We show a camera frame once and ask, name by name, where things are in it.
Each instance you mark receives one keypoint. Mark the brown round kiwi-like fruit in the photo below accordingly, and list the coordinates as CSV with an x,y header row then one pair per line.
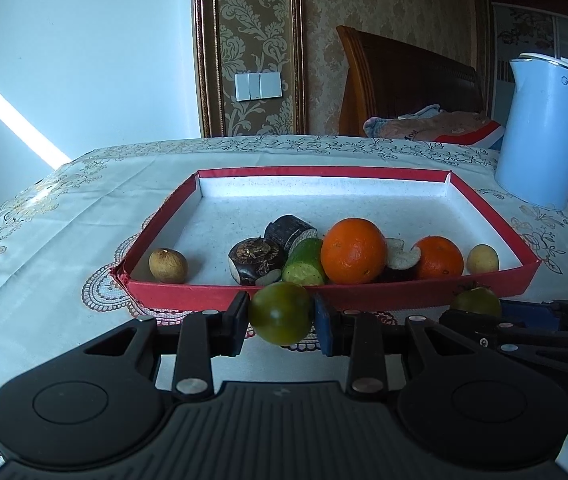
x,y
168,266

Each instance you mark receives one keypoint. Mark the dark eggplant chunk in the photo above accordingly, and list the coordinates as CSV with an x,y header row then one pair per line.
x,y
289,231
401,264

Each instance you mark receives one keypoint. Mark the round dark brown fruit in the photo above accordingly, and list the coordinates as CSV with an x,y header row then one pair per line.
x,y
256,261

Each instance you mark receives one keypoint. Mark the green cucumber chunk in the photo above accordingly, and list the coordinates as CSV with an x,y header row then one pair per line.
x,y
303,266

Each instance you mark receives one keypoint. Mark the patterned wardrobe door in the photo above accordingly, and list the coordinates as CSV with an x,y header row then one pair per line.
x,y
516,31

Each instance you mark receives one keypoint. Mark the small yellow longan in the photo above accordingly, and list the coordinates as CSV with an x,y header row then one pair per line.
x,y
482,259

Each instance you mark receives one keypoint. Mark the small orange mandarin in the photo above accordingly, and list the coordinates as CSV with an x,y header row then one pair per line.
x,y
440,258

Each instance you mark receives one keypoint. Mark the red shallow box tray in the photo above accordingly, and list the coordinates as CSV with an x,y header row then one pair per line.
x,y
214,209

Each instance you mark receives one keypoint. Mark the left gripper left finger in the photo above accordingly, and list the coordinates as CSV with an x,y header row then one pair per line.
x,y
204,335

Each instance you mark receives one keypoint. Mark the white wall switch panel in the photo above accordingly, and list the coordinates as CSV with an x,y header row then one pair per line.
x,y
258,86

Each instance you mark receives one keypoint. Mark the large orange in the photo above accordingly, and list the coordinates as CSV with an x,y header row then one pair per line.
x,y
354,252

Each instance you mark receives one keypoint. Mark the green tomato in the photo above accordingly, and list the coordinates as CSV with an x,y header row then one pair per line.
x,y
280,313
478,300

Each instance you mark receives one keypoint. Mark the floral white tablecloth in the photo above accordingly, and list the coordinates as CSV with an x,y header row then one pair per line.
x,y
60,237

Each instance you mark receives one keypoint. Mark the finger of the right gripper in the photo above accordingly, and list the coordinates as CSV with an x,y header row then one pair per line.
x,y
544,316
478,327

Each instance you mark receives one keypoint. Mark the dark wooden wall frame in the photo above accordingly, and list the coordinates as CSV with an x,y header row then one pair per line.
x,y
240,37

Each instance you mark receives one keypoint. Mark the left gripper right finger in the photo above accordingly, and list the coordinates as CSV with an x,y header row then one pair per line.
x,y
351,334

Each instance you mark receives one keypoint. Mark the pink patterned pillow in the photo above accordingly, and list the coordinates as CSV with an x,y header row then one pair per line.
x,y
432,124

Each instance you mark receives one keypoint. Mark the light blue electric kettle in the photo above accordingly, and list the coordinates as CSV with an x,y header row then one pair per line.
x,y
533,162

